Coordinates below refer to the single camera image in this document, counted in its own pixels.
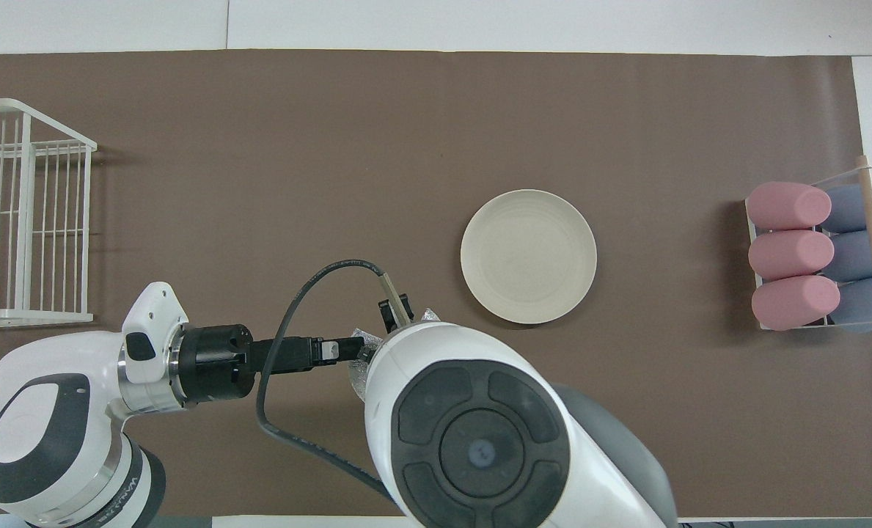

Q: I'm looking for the blue plastic cup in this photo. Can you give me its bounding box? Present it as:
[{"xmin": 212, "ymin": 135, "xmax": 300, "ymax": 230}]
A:
[
  {"xmin": 828, "ymin": 275, "xmax": 872, "ymax": 335},
  {"xmin": 821, "ymin": 183, "xmax": 872, "ymax": 234},
  {"xmin": 824, "ymin": 230, "xmax": 872, "ymax": 283}
]

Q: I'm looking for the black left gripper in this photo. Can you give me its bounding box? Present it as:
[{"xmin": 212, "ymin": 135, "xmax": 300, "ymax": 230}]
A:
[{"xmin": 177, "ymin": 323, "xmax": 323, "ymax": 406}]

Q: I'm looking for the brown table mat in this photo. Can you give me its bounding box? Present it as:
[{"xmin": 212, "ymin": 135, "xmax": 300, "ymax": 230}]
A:
[{"xmin": 0, "ymin": 48, "xmax": 872, "ymax": 518}]

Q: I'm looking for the cream round plate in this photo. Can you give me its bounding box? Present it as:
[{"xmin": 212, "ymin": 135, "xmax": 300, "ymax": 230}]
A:
[{"xmin": 460, "ymin": 189, "xmax": 598, "ymax": 325}]

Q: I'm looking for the pink plastic cup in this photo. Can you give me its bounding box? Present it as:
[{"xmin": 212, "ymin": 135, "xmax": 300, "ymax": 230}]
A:
[
  {"xmin": 746, "ymin": 181, "xmax": 832, "ymax": 232},
  {"xmin": 748, "ymin": 230, "xmax": 835, "ymax": 282},
  {"xmin": 751, "ymin": 274, "xmax": 841, "ymax": 331}
]

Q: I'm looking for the clear plastic wrap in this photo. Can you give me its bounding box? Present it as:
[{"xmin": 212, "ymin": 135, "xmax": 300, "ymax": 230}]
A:
[{"xmin": 346, "ymin": 308, "xmax": 442, "ymax": 403}]

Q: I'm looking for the white wire dish rack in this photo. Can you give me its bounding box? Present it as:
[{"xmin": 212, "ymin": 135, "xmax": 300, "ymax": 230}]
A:
[{"xmin": 0, "ymin": 98, "xmax": 98, "ymax": 328}]

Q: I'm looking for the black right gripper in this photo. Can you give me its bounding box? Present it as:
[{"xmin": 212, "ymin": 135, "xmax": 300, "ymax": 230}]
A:
[{"xmin": 318, "ymin": 293, "xmax": 414, "ymax": 366}]

